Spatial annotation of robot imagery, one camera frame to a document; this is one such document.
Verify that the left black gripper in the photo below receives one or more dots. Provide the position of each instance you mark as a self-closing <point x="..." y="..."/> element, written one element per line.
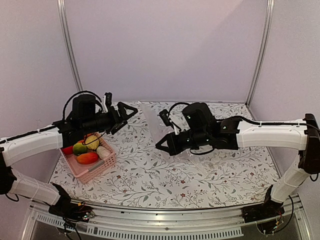
<point x="123" y="115"/>

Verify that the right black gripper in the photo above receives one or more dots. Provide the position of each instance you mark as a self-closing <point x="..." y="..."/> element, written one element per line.
<point x="173" y="148"/>

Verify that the clear zip top bag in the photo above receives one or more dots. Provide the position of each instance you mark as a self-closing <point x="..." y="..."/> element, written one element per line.
<point x="158" y="130"/>

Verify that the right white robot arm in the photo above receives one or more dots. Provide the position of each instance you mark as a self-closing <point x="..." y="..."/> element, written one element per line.
<point x="238" y="132"/>

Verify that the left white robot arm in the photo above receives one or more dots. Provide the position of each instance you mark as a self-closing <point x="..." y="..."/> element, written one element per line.
<point x="89" y="114"/>

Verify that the white garlic toy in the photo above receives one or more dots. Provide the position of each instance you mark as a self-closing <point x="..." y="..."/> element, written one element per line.
<point x="102" y="152"/>

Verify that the floral tablecloth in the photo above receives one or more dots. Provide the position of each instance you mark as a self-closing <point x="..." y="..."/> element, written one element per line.
<point x="142" y="178"/>

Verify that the orange red mango toy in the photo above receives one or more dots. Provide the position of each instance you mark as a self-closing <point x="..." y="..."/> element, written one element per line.
<point x="87" y="158"/>

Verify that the red apple toy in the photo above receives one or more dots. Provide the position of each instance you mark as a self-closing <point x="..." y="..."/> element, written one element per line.
<point x="67" y="150"/>

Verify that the pink plastic basket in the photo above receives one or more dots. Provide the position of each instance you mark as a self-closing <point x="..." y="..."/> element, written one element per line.
<point x="85" y="173"/>

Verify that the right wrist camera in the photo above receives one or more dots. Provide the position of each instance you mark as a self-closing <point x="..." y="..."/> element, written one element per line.
<point x="164" y="115"/>

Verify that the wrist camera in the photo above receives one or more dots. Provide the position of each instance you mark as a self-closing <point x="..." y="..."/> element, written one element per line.
<point x="106" y="102"/>
<point x="164" y="115"/>

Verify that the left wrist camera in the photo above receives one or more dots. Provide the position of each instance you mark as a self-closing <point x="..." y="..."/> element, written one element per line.
<point x="106" y="102"/>

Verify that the front aluminium rail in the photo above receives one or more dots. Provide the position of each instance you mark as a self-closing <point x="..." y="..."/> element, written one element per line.
<point x="115" y="222"/>

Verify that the left aluminium frame post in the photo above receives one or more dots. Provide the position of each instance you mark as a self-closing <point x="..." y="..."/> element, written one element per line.
<point x="68" y="44"/>

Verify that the aluminium frame post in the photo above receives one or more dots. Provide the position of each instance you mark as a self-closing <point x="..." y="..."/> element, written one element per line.
<point x="262" y="51"/>
<point x="68" y="44"/>

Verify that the right aluminium frame post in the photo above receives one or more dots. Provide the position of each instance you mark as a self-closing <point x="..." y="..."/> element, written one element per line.
<point x="262" y="51"/>

